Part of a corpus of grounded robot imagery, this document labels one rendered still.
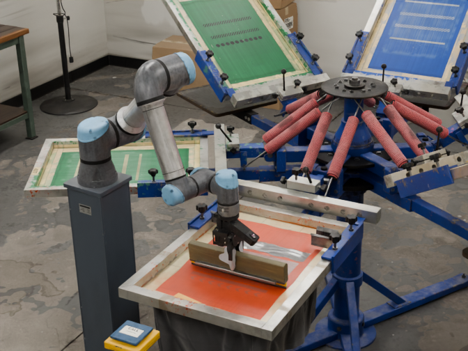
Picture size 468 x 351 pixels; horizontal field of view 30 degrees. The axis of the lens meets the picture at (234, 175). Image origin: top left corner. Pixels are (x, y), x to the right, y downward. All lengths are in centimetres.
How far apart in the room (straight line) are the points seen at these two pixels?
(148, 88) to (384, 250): 269
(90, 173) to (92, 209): 14
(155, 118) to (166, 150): 11
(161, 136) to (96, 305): 89
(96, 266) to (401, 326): 182
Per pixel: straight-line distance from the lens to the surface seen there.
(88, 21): 852
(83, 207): 332
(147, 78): 290
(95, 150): 322
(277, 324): 280
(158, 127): 290
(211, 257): 312
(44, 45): 805
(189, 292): 304
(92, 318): 357
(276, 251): 326
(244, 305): 296
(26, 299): 495
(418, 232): 550
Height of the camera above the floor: 256
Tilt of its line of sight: 24 degrees down
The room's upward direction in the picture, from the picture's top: 1 degrees counter-clockwise
